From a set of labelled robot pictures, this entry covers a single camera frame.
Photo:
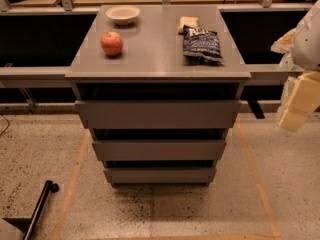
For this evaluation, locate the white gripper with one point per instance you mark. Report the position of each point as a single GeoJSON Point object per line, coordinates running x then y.
{"type": "Point", "coordinates": [308, 44]}

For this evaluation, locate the grey bottom drawer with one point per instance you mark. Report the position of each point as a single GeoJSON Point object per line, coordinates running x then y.
{"type": "Point", "coordinates": [159, 175]}

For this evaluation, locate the grey drawer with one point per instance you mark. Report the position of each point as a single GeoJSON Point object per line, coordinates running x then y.
{"type": "Point", "coordinates": [157, 114]}
{"type": "Point", "coordinates": [173, 150]}
{"type": "Point", "coordinates": [159, 175]}

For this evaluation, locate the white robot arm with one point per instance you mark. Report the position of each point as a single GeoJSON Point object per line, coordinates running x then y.
{"type": "Point", "coordinates": [303, 43]}

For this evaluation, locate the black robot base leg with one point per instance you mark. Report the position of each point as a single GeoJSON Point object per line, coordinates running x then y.
{"type": "Point", "coordinates": [49, 187]}

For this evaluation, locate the grey drawer cabinet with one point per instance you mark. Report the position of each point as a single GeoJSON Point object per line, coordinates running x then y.
{"type": "Point", "coordinates": [152, 67]}

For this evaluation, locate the grey middle drawer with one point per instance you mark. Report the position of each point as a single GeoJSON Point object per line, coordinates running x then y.
{"type": "Point", "coordinates": [173, 150]}

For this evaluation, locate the grey top drawer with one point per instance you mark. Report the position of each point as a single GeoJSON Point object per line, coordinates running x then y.
{"type": "Point", "coordinates": [157, 114]}

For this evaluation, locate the clear sanitizer bottle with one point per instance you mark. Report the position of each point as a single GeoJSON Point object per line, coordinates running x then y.
{"type": "Point", "coordinates": [286, 62]}

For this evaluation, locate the blue chip bag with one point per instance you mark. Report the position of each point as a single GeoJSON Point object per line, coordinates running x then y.
{"type": "Point", "coordinates": [201, 43]}

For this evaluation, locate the yellow sponge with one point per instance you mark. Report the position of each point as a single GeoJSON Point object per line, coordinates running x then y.
{"type": "Point", "coordinates": [189, 21]}

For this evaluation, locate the red apple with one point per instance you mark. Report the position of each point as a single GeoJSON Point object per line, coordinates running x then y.
{"type": "Point", "coordinates": [111, 43]}

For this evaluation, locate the white bowl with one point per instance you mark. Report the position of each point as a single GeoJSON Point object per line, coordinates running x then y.
{"type": "Point", "coordinates": [123, 15]}

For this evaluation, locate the black bracket under rail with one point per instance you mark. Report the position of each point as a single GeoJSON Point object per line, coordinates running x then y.
{"type": "Point", "coordinates": [256, 109]}

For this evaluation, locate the grey metal rail shelf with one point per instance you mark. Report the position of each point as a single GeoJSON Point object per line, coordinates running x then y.
{"type": "Point", "coordinates": [54, 77]}

